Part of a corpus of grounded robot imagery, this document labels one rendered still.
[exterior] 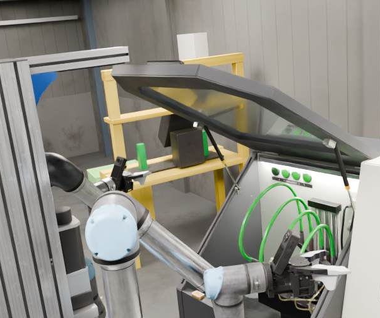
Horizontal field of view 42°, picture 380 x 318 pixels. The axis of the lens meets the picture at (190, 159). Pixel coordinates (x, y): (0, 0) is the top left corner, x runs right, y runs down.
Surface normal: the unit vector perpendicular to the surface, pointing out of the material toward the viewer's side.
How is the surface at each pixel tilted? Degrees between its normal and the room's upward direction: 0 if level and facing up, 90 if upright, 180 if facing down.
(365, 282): 76
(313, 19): 90
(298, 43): 90
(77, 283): 90
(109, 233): 82
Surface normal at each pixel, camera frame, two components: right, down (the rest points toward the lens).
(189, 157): 0.46, 0.19
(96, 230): 0.09, 0.12
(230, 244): 0.65, 0.14
